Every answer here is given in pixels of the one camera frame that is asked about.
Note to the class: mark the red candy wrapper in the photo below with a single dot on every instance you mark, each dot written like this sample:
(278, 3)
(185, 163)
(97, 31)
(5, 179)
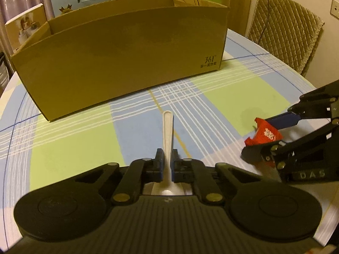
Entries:
(265, 133)

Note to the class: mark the brown cardboard box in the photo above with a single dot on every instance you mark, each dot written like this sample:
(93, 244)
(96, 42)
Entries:
(114, 48)

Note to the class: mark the white plastic spoon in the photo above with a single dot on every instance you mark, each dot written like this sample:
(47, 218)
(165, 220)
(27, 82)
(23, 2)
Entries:
(167, 187)

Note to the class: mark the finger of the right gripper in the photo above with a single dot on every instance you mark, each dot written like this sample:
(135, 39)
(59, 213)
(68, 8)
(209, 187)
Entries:
(297, 113)
(266, 152)

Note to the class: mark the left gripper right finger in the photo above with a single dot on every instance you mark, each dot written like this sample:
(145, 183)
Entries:
(200, 177)

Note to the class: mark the white product box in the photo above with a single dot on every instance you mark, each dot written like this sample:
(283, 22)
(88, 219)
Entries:
(22, 26)

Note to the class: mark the quilted chair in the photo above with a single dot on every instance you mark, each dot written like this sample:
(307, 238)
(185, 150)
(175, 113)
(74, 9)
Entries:
(287, 30)

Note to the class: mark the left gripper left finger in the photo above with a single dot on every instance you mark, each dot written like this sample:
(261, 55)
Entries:
(134, 177)

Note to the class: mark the plaid tablecloth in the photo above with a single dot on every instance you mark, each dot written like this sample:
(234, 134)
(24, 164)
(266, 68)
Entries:
(213, 115)

